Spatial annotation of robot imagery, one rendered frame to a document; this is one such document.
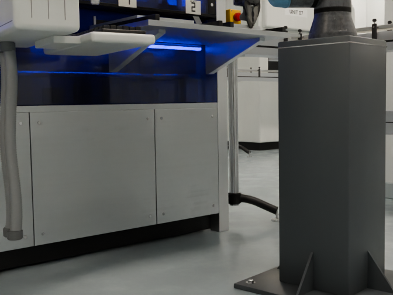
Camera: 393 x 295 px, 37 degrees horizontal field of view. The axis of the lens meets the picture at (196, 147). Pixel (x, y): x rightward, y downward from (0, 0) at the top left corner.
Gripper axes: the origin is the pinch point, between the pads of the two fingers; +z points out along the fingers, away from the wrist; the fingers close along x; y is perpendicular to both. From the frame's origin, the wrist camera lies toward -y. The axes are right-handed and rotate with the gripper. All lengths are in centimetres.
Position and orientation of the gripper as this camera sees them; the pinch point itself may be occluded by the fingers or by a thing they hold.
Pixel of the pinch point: (252, 24)
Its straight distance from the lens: 243.4
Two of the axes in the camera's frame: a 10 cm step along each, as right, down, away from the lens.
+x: -7.7, 0.6, -6.3
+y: -6.3, -0.4, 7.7
